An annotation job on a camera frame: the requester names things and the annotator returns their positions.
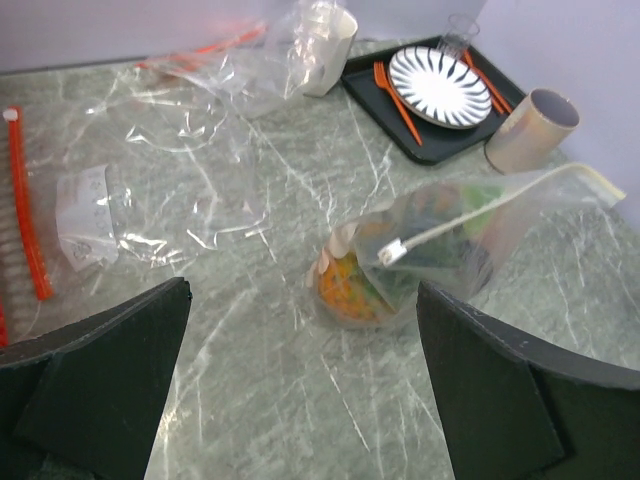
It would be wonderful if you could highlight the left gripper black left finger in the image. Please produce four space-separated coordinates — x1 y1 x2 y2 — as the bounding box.
1 277 192 479

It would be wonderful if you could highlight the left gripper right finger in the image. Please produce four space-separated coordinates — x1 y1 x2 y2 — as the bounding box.
417 284 639 479

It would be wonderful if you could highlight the polka dot zip bag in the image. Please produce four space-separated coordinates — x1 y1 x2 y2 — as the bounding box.
306 163 626 329

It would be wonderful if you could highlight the toy pineapple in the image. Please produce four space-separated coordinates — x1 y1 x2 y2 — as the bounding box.
317 199 481 326

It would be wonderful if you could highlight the toy green cabbage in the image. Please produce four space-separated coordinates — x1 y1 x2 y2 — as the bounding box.
457 184 504 241

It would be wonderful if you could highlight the clear red-zipper bag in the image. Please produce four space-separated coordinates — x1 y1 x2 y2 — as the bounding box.
1 95 267 300

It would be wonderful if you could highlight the crumpled clear bag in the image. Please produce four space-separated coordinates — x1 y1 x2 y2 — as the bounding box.
138 1 344 118

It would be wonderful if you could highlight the red plastic basket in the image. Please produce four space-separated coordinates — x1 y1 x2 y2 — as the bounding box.
0 302 9 348

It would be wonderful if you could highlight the black tray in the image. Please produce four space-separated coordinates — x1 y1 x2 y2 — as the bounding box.
341 36 525 165

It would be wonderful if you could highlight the beige purple mug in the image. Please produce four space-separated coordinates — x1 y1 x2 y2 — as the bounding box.
484 88 580 174

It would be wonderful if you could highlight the orange spoon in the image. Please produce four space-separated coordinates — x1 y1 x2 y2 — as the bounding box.
463 50 512 114

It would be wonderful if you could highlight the striped white plate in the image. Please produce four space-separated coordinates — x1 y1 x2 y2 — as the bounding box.
388 46 492 130

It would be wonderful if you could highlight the orange fork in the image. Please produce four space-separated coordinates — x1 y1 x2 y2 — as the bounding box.
373 61 423 146

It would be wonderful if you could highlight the clear glass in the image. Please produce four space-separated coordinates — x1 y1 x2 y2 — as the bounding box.
437 13 480 60

